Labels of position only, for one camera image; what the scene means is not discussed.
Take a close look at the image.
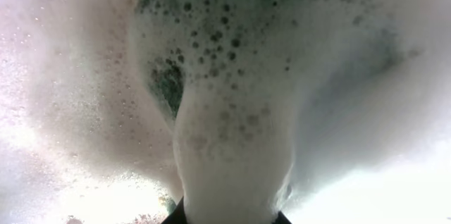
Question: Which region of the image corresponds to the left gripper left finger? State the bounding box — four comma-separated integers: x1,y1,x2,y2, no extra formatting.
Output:
161,198,187,224

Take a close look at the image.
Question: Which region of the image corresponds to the green sponge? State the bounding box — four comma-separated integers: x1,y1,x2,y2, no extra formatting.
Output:
130,0,304,223

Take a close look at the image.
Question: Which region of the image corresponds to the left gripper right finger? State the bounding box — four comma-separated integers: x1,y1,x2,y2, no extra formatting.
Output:
271,211,292,224

